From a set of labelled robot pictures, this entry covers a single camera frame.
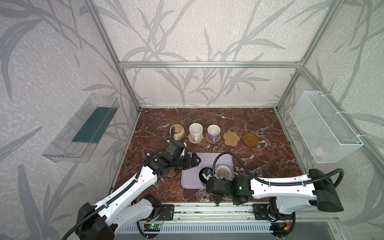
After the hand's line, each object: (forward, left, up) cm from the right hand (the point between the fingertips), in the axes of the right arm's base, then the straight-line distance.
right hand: (209, 186), depth 74 cm
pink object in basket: (+13, -53, +11) cm, 56 cm away
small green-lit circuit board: (-16, +27, -10) cm, 33 cm away
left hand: (+11, +6, +7) cm, 15 cm away
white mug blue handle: (+8, -8, -1) cm, 11 cm away
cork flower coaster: (+34, -16, -9) cm, 38 cm away
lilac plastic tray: (+7, +11, -7) cm, 15 cm away
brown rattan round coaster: (+34, +1, -9) cm, 35 cm away
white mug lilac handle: (+37, -4, -6) cm, 37 cm away
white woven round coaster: (+30, +8, -8) cm, 32 cm away
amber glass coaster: (+33, -30, -10) cm, 45 cm away
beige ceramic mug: (+34, +19, -2) cm, 39 cm away
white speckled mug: (+37, +8, -5) cm, 38 cm away
